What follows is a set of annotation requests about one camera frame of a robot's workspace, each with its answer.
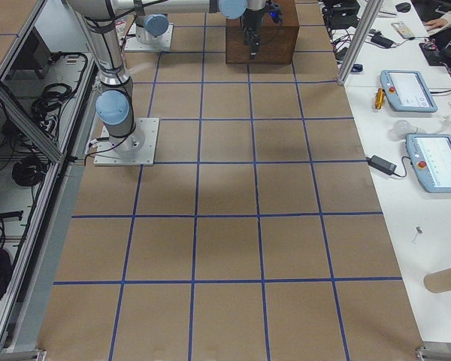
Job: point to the cardboard tube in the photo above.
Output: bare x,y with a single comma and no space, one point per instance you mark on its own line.
438,282

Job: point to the white light bulb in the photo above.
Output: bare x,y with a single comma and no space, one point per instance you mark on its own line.
401,129

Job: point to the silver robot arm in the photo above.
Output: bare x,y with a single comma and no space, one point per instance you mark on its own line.
114,106
153,30

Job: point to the black power adapter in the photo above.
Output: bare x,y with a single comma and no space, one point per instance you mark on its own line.
382,165

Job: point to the aluminium frame post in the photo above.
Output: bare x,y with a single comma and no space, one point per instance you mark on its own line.
369,15

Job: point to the dark wooden drawer cabinet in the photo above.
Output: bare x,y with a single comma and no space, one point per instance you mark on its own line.
278,36

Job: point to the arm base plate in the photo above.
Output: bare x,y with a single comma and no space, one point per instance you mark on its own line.
138,149
143,41

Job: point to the yellow screwdriver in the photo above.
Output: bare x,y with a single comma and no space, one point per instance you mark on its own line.
379,99

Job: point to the lower teach pendant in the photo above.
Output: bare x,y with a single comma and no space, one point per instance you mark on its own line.
431,160

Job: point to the smartphone on desk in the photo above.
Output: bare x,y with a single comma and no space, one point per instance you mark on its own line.
402,29

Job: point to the teach pendant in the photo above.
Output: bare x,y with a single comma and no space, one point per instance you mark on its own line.
406,91
431,160

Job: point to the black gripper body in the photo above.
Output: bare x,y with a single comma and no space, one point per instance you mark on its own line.
250,19

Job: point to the upper teach pendant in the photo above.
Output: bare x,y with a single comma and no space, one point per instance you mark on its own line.
406,91

